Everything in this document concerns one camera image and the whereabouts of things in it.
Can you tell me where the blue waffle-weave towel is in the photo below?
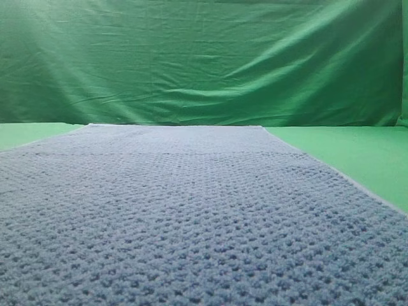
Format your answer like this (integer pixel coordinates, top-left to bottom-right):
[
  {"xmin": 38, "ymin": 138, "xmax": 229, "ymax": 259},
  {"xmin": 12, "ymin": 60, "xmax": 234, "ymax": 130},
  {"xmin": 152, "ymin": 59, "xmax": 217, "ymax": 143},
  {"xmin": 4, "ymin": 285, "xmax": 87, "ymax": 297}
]
[{"xmin": 1, "ymin": 124, "xmax": 407, "ymax": 305}]

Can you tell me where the green backdrop cloth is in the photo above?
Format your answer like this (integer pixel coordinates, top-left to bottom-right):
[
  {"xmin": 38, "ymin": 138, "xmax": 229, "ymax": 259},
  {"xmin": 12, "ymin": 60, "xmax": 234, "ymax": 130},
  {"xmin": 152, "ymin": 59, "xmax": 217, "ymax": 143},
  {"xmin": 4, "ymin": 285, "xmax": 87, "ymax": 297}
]
[{"xmin": 1, "ymin": 1, "xmax": 407, "ymax": 127}]

